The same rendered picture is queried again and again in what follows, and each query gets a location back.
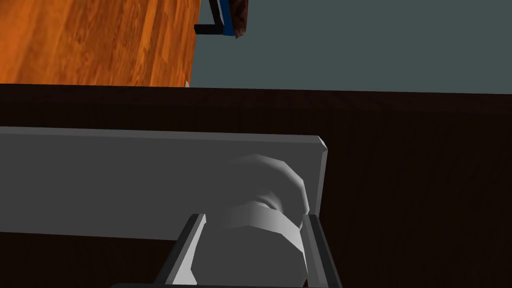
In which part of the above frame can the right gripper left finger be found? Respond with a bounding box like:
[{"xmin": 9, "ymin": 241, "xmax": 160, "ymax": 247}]
[{"xmin": 153, "ymin": 213, "xmax": 207, "ymax": 286}]

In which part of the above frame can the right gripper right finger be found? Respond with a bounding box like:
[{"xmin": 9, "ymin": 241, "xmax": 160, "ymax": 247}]
[{"xmin": 300, "ymin": 213, "xmax": 343, "ymax": 288}]

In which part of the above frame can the grey round knob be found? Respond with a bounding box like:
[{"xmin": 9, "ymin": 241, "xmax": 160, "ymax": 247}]
[{"xmin": 189, "ymin": 153, "xmax": 311, "ymax": 287}]

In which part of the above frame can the grey drawer front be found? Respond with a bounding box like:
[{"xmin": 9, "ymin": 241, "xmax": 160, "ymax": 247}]
[{"xmin": 0, "ymin": 126, "xmax": 329, "ymax": 242}]

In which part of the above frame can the dark brown cabinet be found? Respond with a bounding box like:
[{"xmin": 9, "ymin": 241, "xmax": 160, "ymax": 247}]
[{"xmin": 0, "ymin": 83, "xmax": 512, "ymax": 288}]

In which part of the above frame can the black and blue chair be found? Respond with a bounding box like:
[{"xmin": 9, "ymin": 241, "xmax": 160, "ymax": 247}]
[{"xmin": 193, "ymin": 0, "xmax": 250, "ymax": 40}]

